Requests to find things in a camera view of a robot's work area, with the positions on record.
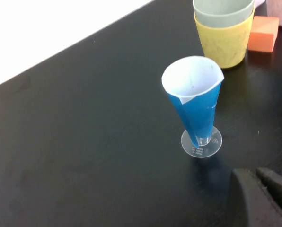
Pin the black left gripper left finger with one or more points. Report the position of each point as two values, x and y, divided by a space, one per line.
247 203

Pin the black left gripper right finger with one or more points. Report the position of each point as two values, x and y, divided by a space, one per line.
277 186

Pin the yellow plastic cup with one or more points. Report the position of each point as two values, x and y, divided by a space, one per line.
223 47

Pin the pink plastic cup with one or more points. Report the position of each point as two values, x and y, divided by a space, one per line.
280 14

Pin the green plastic cup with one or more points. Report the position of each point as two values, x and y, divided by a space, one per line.
221 19

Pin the blue paper-lined conical measuring cup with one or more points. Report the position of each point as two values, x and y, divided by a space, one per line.
197 118

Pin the orange foam block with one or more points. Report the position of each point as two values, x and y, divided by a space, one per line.
261 40

